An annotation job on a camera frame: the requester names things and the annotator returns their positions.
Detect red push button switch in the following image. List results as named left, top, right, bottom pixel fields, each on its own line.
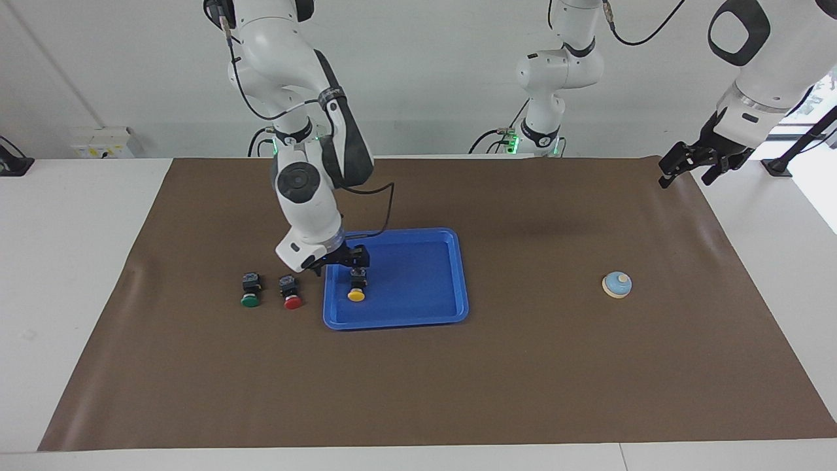
left=278, top=274, right=303, bottom=310

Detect green push button switch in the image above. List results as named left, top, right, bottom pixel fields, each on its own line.
left=240, top=272, right=262, bottom=308

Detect light blue desk bell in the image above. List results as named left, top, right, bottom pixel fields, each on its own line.
left=602, top=271, right=634, bottom=300

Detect blue plastic tray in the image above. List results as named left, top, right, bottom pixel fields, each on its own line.
left=322, top=227, right=470, bottom=331

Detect brown table mat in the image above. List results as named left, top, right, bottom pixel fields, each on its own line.
left=37, top=156, right=837, bottom=452

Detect black table clamp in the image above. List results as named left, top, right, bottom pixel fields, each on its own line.
left=0, top=135, right=35, bottom=177

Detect black camera stand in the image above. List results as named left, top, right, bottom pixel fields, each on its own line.
left=760, top=105, right=837, bottom=179

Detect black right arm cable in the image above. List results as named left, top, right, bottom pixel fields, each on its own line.
left=222, top=16, right=395, bottom=237

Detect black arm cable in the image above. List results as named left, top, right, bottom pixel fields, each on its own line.
left=603, top=0, right=686, bottom=46
left=222, top=16, right=395, bottom=237

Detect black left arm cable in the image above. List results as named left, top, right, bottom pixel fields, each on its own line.
left=603, top=0, right=686, bottom=46

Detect black base cable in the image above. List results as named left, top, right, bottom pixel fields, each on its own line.
left=469, top=98, right=532, bottom=156
left=247, top=126, right=277, bottom=158

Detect white wall power outlet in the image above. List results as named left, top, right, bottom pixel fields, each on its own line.
left=69, top=126, right=137, bottom=159

